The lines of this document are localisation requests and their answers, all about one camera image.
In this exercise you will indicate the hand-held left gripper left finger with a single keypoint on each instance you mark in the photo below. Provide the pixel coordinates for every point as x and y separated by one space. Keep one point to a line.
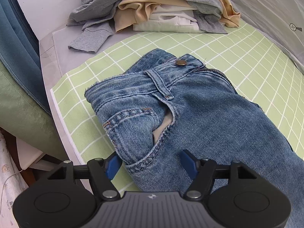
112 167

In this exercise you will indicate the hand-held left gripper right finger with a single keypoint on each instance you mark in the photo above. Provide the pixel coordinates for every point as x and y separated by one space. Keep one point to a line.
190 163

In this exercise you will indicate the blue denim jeans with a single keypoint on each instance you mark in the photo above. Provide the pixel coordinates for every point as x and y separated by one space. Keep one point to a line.
201 114

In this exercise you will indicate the green grid mat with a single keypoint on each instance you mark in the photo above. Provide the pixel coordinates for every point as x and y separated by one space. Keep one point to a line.
95 76

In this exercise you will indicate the green velvet cushion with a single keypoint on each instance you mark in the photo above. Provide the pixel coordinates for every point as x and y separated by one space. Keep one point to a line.
26 118

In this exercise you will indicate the white patterned cloth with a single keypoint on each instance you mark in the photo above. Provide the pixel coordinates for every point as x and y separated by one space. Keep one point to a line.
9 190

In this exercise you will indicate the white folded garment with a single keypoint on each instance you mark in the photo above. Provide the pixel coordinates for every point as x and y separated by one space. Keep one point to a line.
166 25

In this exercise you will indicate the teal curtain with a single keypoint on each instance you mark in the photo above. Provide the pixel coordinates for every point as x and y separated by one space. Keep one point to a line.
16 40

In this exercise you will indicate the grey sheet with markers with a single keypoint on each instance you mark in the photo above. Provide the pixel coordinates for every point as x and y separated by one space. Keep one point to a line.
261 11

